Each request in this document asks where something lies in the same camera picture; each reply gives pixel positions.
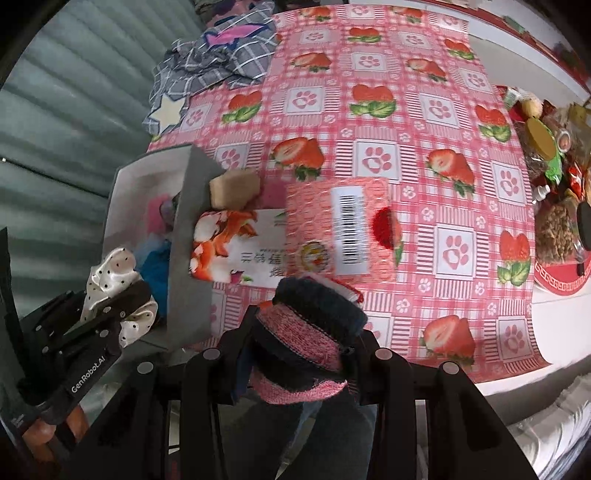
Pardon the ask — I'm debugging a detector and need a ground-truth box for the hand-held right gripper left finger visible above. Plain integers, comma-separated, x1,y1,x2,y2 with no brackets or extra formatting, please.
62,307,273,480

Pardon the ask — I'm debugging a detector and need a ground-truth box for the yellow lid jar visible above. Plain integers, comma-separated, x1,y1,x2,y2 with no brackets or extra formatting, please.
524,117,557,160

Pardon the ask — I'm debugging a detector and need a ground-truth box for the pile of snack packets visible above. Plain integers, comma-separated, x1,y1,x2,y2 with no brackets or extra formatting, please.
501,85,591,264

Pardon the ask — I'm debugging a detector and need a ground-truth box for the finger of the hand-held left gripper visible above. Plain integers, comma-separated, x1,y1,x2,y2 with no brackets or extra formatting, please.
81,279,154,333

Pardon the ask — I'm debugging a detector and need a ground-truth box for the white quilted bedding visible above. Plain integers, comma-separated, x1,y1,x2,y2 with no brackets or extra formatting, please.
503,374,591,480

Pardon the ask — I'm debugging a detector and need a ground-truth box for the pink soft cloth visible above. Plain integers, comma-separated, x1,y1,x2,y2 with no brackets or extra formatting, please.
259,182,289,210

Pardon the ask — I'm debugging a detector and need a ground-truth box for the person's jeans leg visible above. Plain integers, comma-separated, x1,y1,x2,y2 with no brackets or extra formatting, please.
249,392,384,480

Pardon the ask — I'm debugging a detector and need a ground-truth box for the white polka dot scrunchie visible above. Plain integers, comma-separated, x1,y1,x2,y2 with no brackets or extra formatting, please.
79,247,158,349

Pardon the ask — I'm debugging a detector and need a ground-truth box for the teal blue scrunchie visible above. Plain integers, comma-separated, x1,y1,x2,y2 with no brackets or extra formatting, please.
139,244,174,319

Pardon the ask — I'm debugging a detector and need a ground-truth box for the red patterned round tray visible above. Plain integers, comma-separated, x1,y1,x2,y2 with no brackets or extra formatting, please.
533,258,591,298

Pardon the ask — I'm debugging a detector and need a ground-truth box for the grey checked star cloth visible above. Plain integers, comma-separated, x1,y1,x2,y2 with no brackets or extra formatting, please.
142,11,280,134

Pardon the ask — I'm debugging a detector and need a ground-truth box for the pink and navy knit sock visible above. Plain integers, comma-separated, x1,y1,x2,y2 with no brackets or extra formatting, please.
248,273,369,407

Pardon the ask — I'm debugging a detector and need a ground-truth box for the beige folded sock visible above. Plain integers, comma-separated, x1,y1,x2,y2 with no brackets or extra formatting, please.
209,168,262,208

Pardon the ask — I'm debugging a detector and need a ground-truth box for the bright pink cloth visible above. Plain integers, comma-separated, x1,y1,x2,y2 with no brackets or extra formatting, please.
145,194,174,232

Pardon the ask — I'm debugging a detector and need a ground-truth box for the white cardboard box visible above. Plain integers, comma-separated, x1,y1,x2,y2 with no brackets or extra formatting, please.
102,144,227,352

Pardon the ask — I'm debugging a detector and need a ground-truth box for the fox printed pink box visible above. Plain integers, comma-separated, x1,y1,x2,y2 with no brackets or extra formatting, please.
189,178,402,286

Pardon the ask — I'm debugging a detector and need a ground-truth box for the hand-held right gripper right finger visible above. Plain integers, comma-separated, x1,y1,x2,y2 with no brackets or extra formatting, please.
339,330,539,480

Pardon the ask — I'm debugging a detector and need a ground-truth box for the light blue fluffy scrunchie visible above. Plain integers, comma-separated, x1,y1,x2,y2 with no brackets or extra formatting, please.
139,235,167,261

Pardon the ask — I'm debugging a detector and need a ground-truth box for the pink strawberry printed tablecloth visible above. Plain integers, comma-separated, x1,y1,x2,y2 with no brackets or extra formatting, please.
148,2,552,384

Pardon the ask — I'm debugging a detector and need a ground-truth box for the person's left hand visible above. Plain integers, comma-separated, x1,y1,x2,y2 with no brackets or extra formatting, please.
21,404,88,462

